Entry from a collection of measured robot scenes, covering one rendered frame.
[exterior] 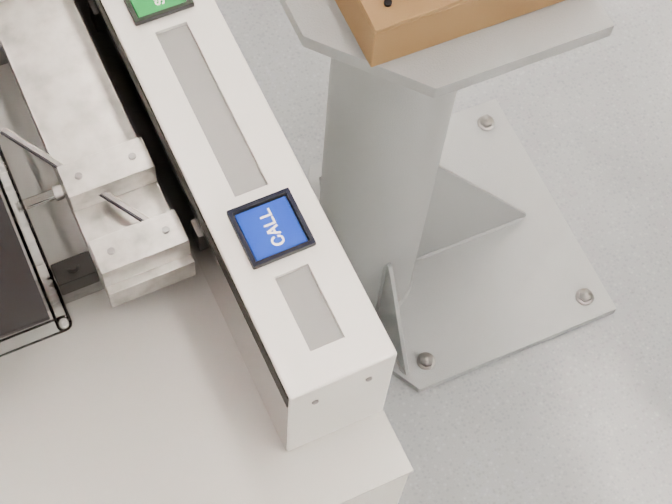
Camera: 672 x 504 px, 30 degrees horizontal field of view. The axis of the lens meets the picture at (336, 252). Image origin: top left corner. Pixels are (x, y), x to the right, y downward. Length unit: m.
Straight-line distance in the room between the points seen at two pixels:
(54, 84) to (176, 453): 0.36
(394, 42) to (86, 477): 0.51
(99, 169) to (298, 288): 0.23
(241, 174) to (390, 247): 0.76
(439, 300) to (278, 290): 1.06
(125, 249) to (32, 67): 0.23
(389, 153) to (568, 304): 0.63
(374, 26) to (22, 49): 0.34
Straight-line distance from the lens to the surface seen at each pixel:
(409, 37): 1.27
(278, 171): 1.06
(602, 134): 2.27
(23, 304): 1.09
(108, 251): 1.09
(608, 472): 2.02
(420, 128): 1.52
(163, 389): 1.13
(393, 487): 1.14
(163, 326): 1.15
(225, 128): 1.08
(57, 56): 1.23
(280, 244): 1.02
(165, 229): 1.09
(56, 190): 1.13
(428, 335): 2.03
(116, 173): 1.12
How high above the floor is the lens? 1.88
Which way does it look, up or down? 64 degrees down
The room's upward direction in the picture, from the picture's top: 6 degrees clockwise
